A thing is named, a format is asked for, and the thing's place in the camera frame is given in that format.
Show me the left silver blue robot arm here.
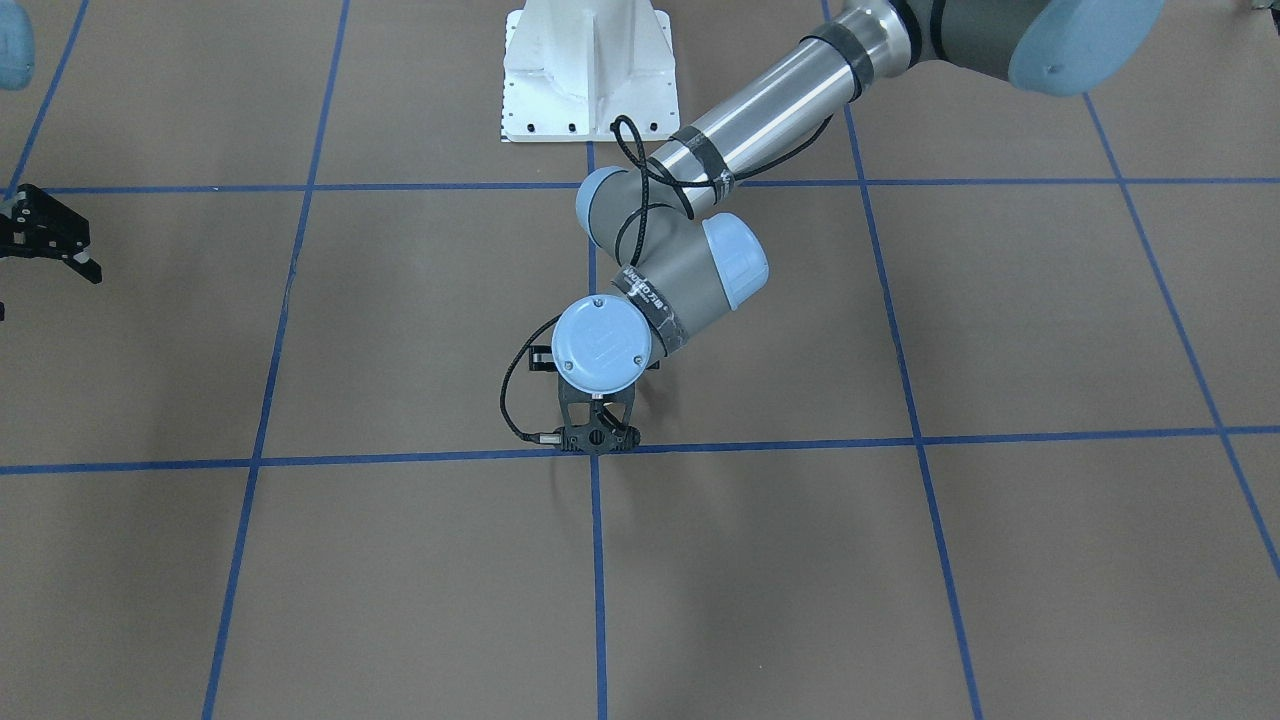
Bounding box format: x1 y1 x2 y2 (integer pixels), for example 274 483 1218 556
518 1 1164 398

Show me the white pedestal column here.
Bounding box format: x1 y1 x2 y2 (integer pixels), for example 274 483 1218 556
500 1 682 143

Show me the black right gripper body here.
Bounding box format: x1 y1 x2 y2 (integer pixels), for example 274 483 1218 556
1 184 91 263

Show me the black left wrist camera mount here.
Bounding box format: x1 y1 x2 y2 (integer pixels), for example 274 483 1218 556
556 378 641 457

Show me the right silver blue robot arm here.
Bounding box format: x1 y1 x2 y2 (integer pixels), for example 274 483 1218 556
1 1 102 284

